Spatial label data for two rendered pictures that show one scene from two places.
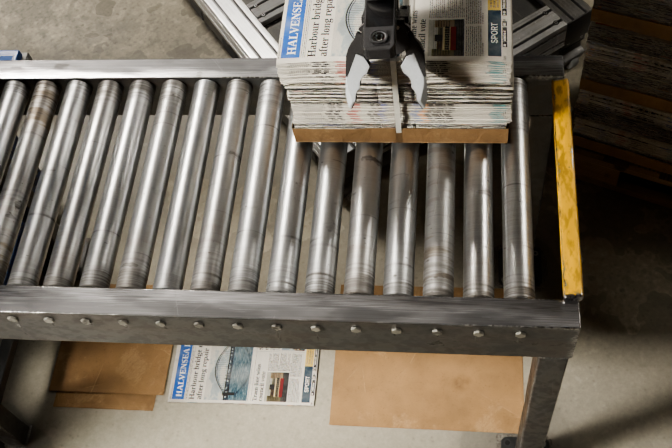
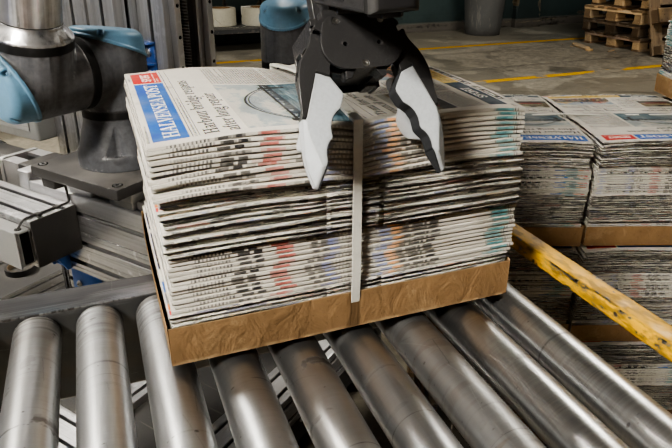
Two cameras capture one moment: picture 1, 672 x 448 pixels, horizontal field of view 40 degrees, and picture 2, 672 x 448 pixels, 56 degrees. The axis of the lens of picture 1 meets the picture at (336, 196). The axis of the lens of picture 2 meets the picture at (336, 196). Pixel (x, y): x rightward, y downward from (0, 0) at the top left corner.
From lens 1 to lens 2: 1.08 m
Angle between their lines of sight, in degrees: 43
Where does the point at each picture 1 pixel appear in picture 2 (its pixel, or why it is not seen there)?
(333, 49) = (248, 123)
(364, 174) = (321, 382)
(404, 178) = (392, 370)
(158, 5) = not seen: outside the picture
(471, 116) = (460, 245)
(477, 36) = (456, 96)
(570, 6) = not seen: hidden behind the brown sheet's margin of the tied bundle
